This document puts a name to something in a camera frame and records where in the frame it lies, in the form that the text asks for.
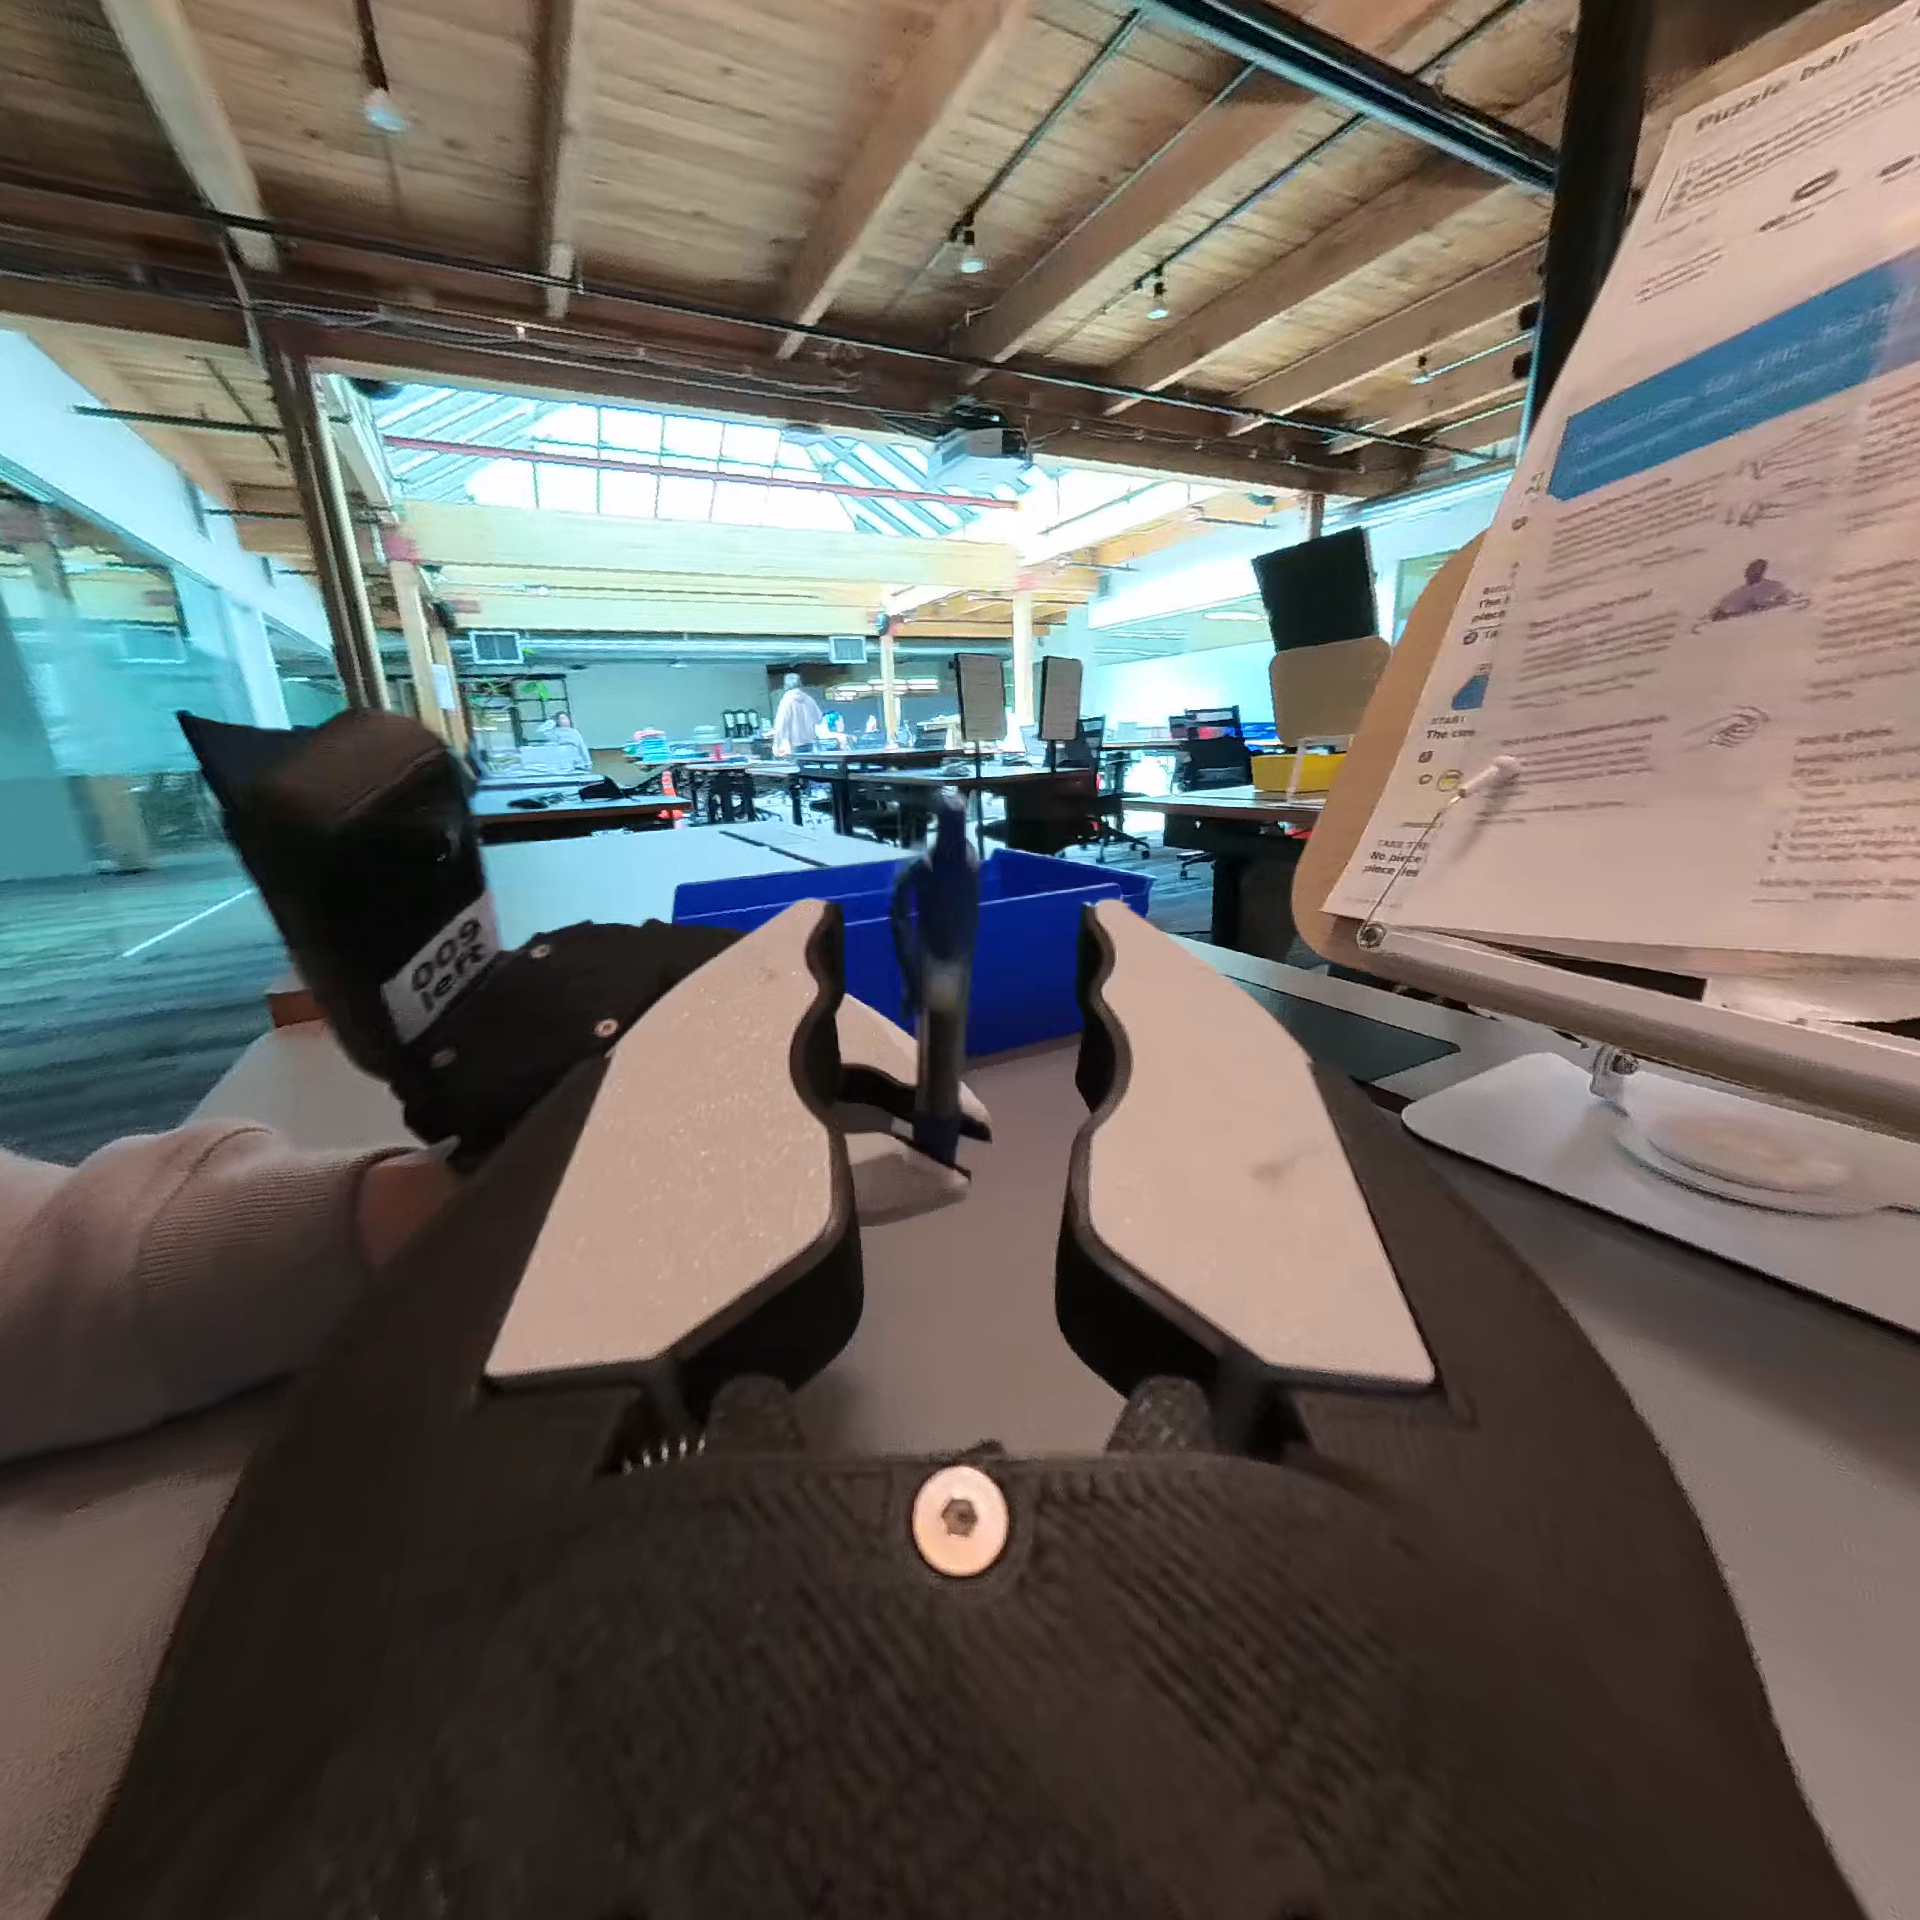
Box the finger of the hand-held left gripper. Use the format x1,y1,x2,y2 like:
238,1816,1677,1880
833,996,995,1146
849,1131,973,1225

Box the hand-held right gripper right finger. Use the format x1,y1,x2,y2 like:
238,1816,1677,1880
1055,896,1442,1450

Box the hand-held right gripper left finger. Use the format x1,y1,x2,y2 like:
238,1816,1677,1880
484,896,863,1450

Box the blue pen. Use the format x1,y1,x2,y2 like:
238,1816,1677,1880
892,790,985,1176

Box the blue storage bin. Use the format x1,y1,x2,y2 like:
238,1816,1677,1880
673,849,1154,1060

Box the person's left forearm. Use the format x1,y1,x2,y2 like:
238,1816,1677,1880
0,1118,407,1469

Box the grey desk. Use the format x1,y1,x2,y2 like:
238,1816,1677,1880
0,930,1920,1920

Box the dark wooden desk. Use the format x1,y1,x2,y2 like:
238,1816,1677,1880
471,780,695,846

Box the long dark desk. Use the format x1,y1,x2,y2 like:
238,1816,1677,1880
675,755,1103,842

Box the person's left hand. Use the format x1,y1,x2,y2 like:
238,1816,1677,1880
359,1148,460,1268

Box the cream rounded board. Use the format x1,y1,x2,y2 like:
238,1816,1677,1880
1268,637,1391,748

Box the ceiling projector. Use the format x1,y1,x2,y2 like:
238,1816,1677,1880
926,428,1038,500

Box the black panel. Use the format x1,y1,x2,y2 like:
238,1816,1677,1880
1252,529,1383,654

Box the printed sheet blue banner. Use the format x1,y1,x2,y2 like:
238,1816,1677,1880
1477,262,1920,969

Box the black pole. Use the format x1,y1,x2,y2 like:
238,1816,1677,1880
1527,0,1655,453

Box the black cable tray cover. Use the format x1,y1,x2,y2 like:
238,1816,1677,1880
1183,937,1466,1105

